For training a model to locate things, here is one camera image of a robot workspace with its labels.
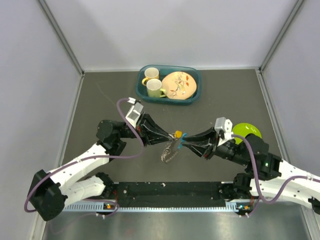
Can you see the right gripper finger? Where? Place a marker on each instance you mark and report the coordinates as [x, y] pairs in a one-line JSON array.
[[197, 148], [206, 137]]

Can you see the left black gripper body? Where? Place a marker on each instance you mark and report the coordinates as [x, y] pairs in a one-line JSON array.
[[142, 131]]

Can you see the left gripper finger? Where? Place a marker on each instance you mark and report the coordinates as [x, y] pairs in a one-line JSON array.
[[150, 127], [154, 139]]

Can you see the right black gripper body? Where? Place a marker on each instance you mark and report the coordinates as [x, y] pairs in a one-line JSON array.
[[221, 150]]

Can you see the small yellow tag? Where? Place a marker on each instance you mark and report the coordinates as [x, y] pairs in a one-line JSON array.
[[178, 134]]

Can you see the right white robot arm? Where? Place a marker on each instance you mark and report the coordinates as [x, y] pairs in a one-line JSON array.
[[267, 177]]

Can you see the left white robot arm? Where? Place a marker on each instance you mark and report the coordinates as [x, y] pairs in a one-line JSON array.
[[50, 192]]

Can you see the lime green plate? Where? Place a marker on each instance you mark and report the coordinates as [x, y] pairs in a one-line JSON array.
[[243, 129]]

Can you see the front yellow-green mug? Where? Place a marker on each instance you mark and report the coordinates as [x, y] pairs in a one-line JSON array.
[[154, 89]]

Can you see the teal plastic tub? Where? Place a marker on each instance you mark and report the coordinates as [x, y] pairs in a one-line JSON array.
[[141, 90]]

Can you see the floral peach plate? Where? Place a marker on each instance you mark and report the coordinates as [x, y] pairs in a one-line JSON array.
[[179, 85]]

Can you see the rear yellow mug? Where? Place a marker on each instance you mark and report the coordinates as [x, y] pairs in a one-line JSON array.
[[150, 73]]

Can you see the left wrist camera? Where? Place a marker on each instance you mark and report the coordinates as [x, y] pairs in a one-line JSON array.
[[135, 111]]

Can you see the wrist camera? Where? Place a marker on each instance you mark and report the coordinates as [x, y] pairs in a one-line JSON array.
[[223, 127], [135, 111]]

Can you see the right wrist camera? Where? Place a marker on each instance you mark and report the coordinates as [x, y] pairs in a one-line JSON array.
[[223, 127]]

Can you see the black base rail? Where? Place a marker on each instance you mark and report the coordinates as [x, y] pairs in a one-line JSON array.
[[169, 197]]

